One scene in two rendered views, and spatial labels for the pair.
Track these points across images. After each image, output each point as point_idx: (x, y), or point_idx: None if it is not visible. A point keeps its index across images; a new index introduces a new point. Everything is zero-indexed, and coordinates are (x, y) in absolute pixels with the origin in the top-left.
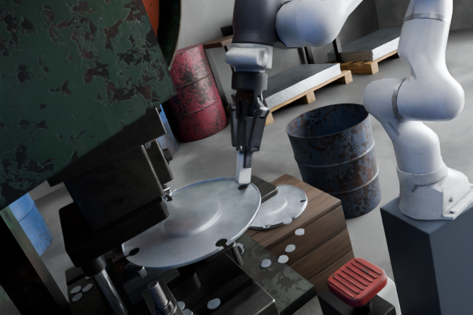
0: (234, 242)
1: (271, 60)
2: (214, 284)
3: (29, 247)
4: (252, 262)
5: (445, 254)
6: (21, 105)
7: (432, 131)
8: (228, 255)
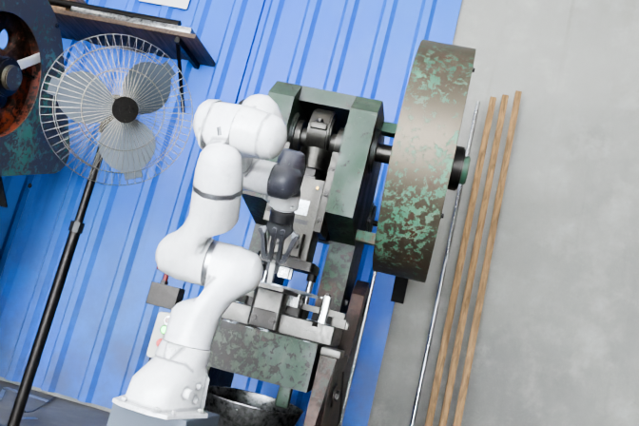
0: (252, 304)
1: (271, 201)
2: (239, 302)
3: (333, 291)
4: (244, 324)
5: None
6: None
7: (181, 302)
8: (248, 305)
